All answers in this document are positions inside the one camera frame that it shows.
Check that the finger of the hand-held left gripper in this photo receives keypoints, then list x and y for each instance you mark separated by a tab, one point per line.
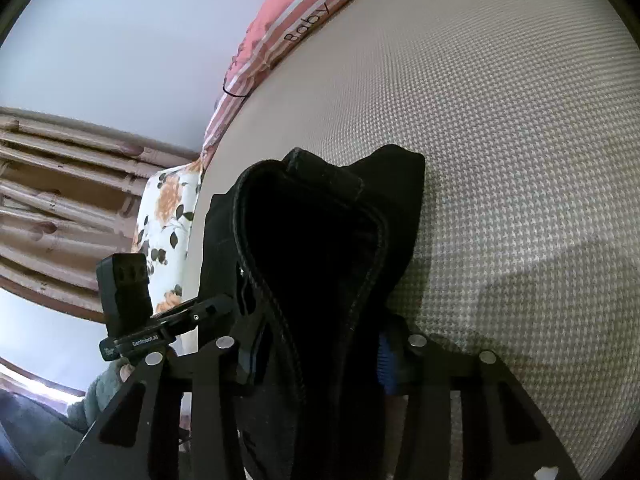
200	312

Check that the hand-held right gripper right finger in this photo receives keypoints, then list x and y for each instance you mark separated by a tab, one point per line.
387	365

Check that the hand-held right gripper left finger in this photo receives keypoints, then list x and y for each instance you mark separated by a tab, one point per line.
210	390

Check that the black pants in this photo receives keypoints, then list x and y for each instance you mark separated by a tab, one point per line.
310	270

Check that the person's left forearm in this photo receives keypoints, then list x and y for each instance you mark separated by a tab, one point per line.
97	400

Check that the floral print pillow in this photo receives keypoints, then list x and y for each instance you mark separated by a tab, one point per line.
167	220

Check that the rattan headboard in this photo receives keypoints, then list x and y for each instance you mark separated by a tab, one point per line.
65	200

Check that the woven beige bed mat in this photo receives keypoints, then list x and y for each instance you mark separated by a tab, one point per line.
500	160

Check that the pink striped printed blanket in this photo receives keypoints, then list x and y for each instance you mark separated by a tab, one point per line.
300	15

